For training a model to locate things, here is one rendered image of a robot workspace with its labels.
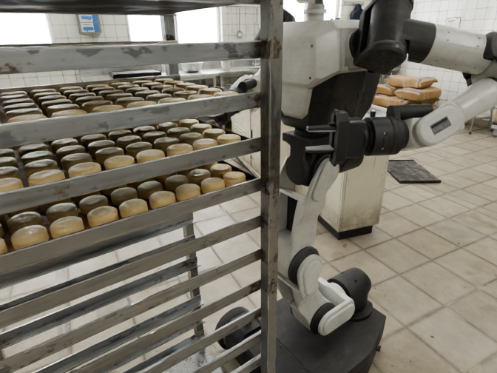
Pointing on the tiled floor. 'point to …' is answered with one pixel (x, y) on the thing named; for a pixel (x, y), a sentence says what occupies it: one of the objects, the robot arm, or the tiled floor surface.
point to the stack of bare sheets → (410, 172)
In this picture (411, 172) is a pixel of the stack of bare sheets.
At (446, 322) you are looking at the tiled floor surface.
